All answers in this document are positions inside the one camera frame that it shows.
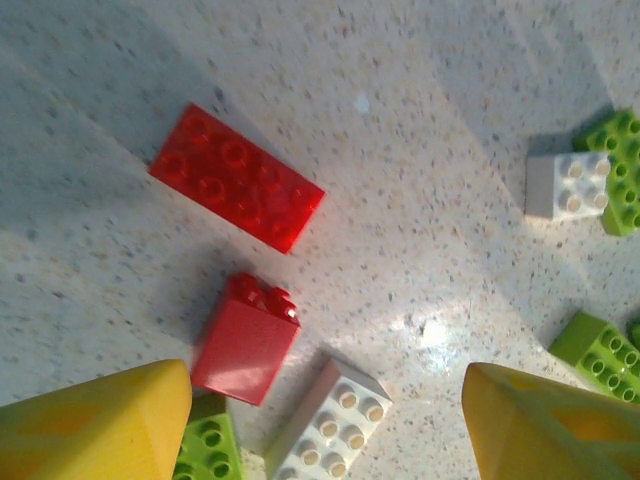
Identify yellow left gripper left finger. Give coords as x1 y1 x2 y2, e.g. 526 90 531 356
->
0 358 193 480

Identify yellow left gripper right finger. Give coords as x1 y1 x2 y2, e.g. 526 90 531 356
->
461 362 640 480

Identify red square lego brick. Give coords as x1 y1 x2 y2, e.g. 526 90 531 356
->
189 272 303 407

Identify white long lego brick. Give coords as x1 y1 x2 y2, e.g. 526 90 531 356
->
263 355 394 480

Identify yellow-green packets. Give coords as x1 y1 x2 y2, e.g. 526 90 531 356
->
571 108 640 238

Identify white square lego brick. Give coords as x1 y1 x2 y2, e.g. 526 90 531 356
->
523 149 614 222

